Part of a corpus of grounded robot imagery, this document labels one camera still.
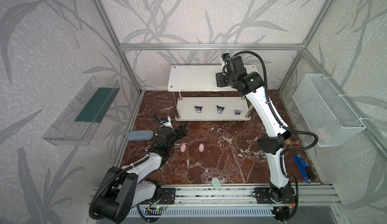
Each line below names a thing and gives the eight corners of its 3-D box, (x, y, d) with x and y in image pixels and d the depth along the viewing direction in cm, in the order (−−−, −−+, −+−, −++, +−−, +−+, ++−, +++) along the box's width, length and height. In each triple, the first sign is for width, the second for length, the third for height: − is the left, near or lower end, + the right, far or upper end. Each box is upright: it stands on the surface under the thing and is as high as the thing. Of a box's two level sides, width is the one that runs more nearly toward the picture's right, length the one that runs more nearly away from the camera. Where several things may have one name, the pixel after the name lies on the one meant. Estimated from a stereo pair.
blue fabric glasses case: (128, 141, 95) (125, 138, 92) (131, 133, 99) (128, 130, 95) (152, 141, 95) (150, 138, 92) (154, 133, 99) (152, 130, 95)
